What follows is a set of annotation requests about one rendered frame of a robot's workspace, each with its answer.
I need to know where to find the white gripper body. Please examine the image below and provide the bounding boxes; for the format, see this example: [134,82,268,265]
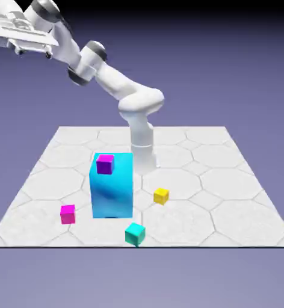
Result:
[0,13,60,50]

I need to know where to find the small teal cube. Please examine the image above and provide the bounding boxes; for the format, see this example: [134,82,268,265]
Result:
[124,222,146,248]

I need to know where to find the small yellow cube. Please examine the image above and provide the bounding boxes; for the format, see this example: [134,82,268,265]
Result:
[153,187,170,206]

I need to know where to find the small purple cube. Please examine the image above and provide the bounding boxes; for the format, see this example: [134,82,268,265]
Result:
[96,154,116,176]

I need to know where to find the large cyan box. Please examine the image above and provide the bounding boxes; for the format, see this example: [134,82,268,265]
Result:
[89,152,134,219]

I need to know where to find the small magenta cube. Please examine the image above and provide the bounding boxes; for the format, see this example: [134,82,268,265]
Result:
[60,204,76,225]

